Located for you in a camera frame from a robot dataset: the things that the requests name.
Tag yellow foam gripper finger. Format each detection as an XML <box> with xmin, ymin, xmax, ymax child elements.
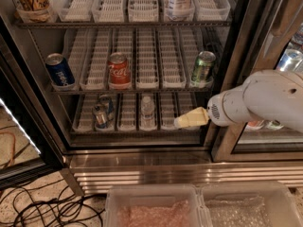
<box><xmin>174</xmin><ymin>107</ymin><xmax>209</xmax><ymax>129</ymax></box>

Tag green soda can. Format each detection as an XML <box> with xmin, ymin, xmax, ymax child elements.
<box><xmin>190</xmin><ymin>51</ymin><xmax>216</xmax><ymax>84</ymax></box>

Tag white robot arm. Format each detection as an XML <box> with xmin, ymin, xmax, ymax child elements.
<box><xmin>174</xmin><ymin>70</ymin><xmax>303</xmax><ymax>132</ymax></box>

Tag red Coca-Cola can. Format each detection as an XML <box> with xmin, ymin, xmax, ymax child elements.
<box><xmin>108</xmin><ymin>52</ymin><xmax>131</xmax><ymax>84</ymax></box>

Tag blue silver energy can rear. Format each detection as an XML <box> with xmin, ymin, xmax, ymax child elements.
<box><xmin>98</xmin><ymin>95</ymin><xmax>115</xmax><ymax>121</ymax></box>

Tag blue silver energy can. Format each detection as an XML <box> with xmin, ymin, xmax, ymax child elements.
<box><xmin>98</xmin><ymin>95</ymin><xmax>115</xmax><ymax>121</ymax></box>
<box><xmin>92</xmin><ymin>104</ymin><xmax>108</xmax><ymax>129</ymax></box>

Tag stainless steel fridge body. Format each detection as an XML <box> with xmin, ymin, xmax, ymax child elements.
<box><xmin>0</xmin><ymin>0</ymin><xmax>302</xmax><ymax>195</ymax></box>

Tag blue silver energy can front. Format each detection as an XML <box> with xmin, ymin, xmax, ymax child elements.
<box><xmin>92</xmin><ymin>104</ymin><xmax>108</xmax><ymax>129</ymax></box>

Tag silver blue can behind door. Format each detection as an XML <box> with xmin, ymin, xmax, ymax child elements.
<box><xmin>276</xmin><ymin>49</ymin><xmax>303</xmax><ymax>71</ymax></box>

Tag blue Pepsi can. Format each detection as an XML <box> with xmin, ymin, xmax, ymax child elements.
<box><xmin>45</xmin><ymin>53</ymin><xmax>75</xmax><ymax>86</ymax></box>

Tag open fridge glass door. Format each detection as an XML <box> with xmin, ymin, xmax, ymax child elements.
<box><xmin>0</xmin><ymin>18</ymin><xmax>63</xmax><ymax>190</ymax></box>

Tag clear plastic water bottle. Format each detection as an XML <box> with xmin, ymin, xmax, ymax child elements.
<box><xmin>141</xmin><ymin>96</ymin><xmax>155</xmax><ymax>130</ymax></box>

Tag clear bin with bubble wrap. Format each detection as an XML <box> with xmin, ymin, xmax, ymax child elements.
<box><xmin>201</xmin><ymin>182</ymin><xmax>303</xmax><ymax>227</ymax></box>

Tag clear bin with pink wrap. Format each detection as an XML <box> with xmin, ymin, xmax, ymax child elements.
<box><xmin>104</xmin><ymin>184</ymin><xmax>213</xmax><ymax>227</ymax></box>

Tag bottom wire shelf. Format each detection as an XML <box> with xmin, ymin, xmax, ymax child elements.
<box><xmin>70</xmin><ymin>129</ymin><xmax>200</xmax><ymax>135</ymax></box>

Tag wire shelf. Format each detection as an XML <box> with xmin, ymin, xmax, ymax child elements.
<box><xmin>70</xmin><ymin>129</ymin><xmax>200</xmax><ymax>135</ymax></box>
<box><xmin>13</xmin><ymin>20</ymin><xmax>231</xmax><ymax>29</ymax></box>
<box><xmin>48</xmin><ymin>87</ymin><xmax>211</xmax><ymax>95</ymax></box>

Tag middle wire shelf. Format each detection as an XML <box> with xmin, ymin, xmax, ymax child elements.
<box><xmin>48</xmin><ymin>87</ymin><xmax>211</xmax><ymax>95</ymax></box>

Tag top wire shelf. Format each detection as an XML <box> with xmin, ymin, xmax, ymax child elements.
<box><xmin>13</xmin><ymin>20</ymin><xmax>231</xmax><ymax>29</ymax></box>

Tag black floor cables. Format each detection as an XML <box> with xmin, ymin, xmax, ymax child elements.
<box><xmin>0</xmin><ymin>177</ymin><xmax>105</xmax><ymax>227</ymax></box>

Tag orange floor cable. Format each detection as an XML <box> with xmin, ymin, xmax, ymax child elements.
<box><xmin>0</xmin><ymin>130</ymin><xmax>17</xmax><ymax>168</ymax></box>

